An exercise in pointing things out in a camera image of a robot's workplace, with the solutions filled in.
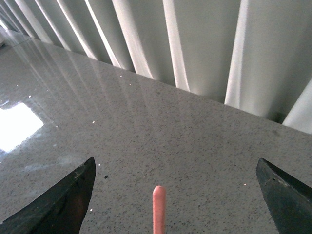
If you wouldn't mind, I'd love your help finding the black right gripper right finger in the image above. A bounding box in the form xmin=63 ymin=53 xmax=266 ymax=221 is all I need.
xmin=256 ymin=158 xmax=312 ymax=234

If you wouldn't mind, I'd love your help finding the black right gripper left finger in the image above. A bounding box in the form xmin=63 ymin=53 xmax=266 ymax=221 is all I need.
xmin=0 ymin=157 xmax=96 ymax=234

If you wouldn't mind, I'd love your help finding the white pleated curtain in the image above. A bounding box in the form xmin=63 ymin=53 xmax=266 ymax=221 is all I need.
xmin=0 ymin=0 xmax=312 ymax=134

